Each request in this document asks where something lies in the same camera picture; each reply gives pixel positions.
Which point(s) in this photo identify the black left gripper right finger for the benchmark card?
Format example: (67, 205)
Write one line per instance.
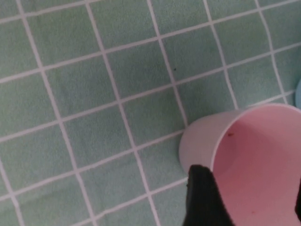
(298, 202)

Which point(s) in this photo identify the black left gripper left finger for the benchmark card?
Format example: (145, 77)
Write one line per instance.
(204, 200)

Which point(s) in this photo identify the pink plastic cup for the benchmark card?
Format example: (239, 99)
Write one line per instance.
(258, 153)

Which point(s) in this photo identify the blue plastic cup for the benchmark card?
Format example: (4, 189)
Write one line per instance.
(299, 96)

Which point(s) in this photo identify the green white-checked tablecloth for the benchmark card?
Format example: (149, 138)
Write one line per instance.
(94, 94)

